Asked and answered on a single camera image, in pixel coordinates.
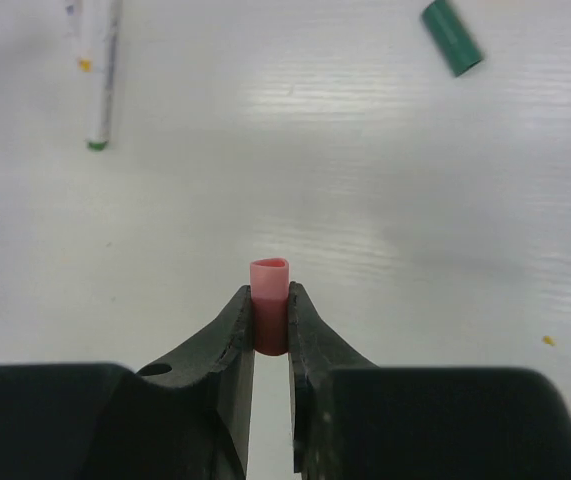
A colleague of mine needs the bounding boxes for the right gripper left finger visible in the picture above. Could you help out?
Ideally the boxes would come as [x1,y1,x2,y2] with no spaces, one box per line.
[129,286,254,479]

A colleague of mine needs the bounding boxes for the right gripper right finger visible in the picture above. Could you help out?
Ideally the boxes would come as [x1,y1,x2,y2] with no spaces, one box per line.
[287,281,381,480]

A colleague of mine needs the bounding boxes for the pink pen cap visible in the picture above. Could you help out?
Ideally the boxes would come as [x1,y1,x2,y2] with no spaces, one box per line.
[250,258,289,356]

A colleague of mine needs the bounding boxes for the dark green pen cap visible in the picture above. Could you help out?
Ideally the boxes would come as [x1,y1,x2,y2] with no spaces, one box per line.
[421,0,484,78]

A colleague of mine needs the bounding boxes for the long white green-tip pen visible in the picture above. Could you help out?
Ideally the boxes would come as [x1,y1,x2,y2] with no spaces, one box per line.
[79,1,122,151]

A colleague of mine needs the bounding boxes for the yellow marker pen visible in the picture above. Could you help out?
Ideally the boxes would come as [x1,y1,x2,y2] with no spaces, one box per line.
[63,0,92,72]

